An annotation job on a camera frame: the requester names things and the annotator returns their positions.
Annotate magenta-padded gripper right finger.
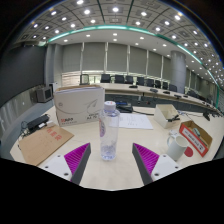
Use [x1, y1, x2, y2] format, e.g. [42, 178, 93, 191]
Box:
[132, 142, 184, 185]

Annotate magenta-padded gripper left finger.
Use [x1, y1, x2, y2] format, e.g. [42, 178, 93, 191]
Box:
[40, 142, 92, 185]

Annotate clear plastic water bottle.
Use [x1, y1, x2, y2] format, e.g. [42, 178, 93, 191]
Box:
[98, 100, 121, 162]

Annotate white ceramic mug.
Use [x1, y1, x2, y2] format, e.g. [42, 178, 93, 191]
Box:
[166, 130, 189, 162]

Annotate brown kraft paper envelope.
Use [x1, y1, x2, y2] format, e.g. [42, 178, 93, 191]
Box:
[18, 123, 75, 167]

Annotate white printed paper sheet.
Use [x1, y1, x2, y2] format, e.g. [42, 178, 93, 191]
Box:
[118, 112, 154, 130]

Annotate beige open cardboard organizer box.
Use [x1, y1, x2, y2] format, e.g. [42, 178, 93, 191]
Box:
[153, 103, 181, 130]

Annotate red-sided open cardboard box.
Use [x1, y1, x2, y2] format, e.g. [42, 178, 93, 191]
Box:
[178, 120, 214, 158]

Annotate white printed paper carton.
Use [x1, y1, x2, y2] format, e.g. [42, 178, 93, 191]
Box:
[53, 84, 106, 127]

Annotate black desk phone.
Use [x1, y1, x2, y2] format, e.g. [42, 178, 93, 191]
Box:
[114, 101, 134, 114]

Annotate long curved conference desk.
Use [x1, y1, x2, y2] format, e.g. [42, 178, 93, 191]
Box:
[96, 82, 224, 116]

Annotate grey boxy monitor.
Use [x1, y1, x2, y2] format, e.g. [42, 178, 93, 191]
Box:
[34, 85, 54, 104]

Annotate black table microphone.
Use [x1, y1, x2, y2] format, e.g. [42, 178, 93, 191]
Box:
[202, 110, 212, 122]

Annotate row of black office chairs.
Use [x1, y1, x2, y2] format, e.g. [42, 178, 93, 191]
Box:
[79, 73, 179, 93]

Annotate recessed ceiling lights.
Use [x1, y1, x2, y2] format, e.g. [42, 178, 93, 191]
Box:
[19, 0, 224, 88]

